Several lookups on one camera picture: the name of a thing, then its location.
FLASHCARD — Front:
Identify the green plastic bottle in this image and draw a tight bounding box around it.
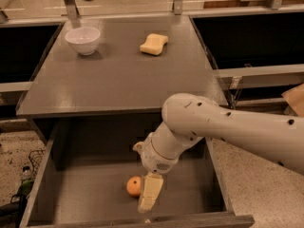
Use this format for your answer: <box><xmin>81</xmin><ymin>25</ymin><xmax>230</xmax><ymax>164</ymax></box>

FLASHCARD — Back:
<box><xmin>17</xmin><ymin>166</ymin><xmax>34</xmax><ymax>196</ymax></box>

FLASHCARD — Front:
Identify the black wire basket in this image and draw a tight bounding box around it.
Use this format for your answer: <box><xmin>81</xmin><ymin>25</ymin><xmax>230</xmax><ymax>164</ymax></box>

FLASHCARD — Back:
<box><xmin>28</xmin><ymin>149</ymin><xmax>45</xmax><ymax>175</ymax></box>

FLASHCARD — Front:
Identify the orange fruit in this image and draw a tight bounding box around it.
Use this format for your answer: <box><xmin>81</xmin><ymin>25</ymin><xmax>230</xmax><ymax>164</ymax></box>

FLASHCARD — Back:
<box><xmin>126</xmin><ymin>176</ymin><xmax>142</xmax><ymax>198</ymax></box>

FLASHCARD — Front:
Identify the metal post left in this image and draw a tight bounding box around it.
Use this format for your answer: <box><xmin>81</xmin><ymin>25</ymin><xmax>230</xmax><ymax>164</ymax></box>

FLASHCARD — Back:
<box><xmin>64</xmin><ymin>0</ymin><xmax>79</xmax><ymax>20</ymax></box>

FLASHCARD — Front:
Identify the grey cabinet with counter top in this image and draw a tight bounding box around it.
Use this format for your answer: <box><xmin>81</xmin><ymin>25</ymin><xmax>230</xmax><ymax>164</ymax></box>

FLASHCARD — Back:
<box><xmin>16</xmin><ymin>15</ymin><xmax>229</xmax><ymax>144</ymax></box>

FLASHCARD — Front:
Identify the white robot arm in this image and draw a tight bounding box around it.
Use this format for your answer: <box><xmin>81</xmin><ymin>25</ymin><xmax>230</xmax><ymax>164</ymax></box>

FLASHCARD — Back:
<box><xmin>133</xmin><ymin>93</ymin><xmax>304</xmax><ymax>213</ymax></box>

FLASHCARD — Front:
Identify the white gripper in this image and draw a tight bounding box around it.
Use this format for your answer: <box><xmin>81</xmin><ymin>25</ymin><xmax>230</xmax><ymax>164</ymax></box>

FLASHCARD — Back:
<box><xmin>133</xmin><ymin>133</ymin><xmax>179</xmax><ymax>214</ymax></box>

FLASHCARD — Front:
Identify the brown cardboard piece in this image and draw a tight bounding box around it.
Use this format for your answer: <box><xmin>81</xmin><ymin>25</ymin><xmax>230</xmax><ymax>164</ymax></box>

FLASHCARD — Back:
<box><xmin>282</xmin><ymin>84</ymin><xmax>304</xmax><ymax>117</ymax></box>

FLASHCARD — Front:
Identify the open grey top drawer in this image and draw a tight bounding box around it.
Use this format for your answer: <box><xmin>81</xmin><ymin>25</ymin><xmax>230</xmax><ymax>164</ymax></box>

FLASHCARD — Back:
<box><xmin>21</xmin><ymin>113</ymin><xmax>255</xmax><ymax>228</ymax></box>

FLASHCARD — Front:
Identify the yellow sponge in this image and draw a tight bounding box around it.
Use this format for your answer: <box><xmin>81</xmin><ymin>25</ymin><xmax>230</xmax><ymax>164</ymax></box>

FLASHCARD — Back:
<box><xmin>140</xmin><ymin>33</ymin><xmax>168</xmax><ymax>56</ymax></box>

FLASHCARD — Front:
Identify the white ceramic bowl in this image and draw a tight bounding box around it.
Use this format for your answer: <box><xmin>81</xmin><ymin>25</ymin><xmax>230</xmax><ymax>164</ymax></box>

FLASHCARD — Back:
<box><xmin>65</xmin><ymin>27</ymin><xmax>101</xmax><ymax>55</ymax></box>

